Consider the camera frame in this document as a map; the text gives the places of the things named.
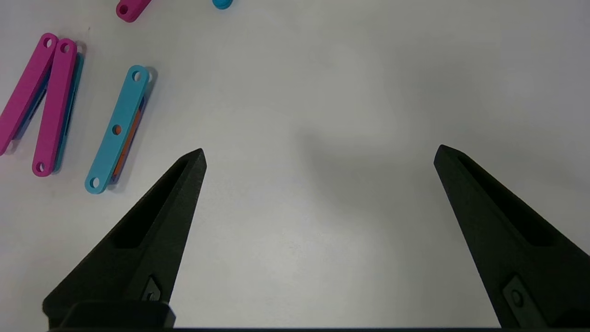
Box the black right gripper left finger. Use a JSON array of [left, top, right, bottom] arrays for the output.
[[42, 148, 207, 319]]

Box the long pink bar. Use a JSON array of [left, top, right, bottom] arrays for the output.
[[0, 33, 59, 156], [115, 0, 153, 23], [31, 38, 85, 177]]

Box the light blue bar orange hole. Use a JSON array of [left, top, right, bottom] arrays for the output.
[[84, 65, 153, 194]]

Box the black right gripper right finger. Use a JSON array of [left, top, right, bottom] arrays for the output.
[[433, 144, 590, 329]]

